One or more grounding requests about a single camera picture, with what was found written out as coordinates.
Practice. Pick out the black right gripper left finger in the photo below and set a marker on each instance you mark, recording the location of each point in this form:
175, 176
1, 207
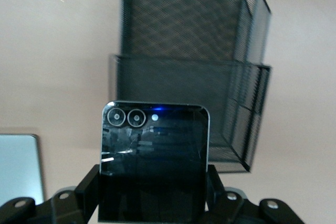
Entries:
84, 195

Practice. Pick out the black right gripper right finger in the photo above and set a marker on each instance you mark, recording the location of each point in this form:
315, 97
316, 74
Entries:
218, 200

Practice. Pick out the small black flip phone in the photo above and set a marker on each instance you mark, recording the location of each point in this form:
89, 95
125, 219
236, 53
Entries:
155, 169

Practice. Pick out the silver closed laptop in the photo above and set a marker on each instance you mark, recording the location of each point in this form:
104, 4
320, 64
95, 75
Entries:
18, 169

